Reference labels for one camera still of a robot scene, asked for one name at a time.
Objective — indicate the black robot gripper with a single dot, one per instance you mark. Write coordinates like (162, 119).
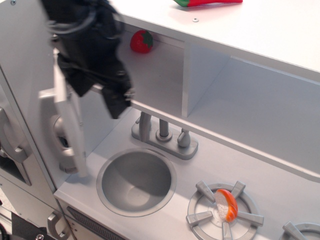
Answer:
(90, 57)

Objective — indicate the grey toy microwave door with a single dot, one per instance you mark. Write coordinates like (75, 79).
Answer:
(67, 105)

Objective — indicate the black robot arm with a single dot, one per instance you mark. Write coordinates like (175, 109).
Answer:
(79, 9)

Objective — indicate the red toy strawberry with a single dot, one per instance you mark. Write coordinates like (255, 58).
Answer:
(142, 42)

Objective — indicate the round steel sink bowl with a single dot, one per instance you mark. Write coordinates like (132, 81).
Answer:
(136, 182)

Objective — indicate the grey toy faucet set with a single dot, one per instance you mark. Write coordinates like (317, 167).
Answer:
(159, 134)

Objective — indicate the red toy chili pepper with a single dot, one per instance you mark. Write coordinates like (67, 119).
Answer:
(195, 3)

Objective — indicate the dark oven vent grille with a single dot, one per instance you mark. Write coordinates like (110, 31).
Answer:
(93, 226)

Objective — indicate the grey left stove burner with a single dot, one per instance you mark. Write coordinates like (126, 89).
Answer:
(204, 221)

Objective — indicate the grey stove burner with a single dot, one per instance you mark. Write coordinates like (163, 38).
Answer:
(300, 231)
(204, 221)

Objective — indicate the salmon nigiri sushi toy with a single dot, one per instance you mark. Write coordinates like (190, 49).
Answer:
(226, 204)

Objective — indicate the grey right stove burner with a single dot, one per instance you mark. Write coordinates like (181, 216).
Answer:
(300, 231)

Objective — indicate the grey toy wall phone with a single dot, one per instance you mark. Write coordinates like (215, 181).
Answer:
(64, 152)

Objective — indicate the grey fridge door handle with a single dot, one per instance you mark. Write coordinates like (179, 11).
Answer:
(13, 142)

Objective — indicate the grey oven door handle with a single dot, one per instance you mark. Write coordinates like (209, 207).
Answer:
(57, 226)

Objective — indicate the black bracket with screw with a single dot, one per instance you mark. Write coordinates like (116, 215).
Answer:
(16, 228)

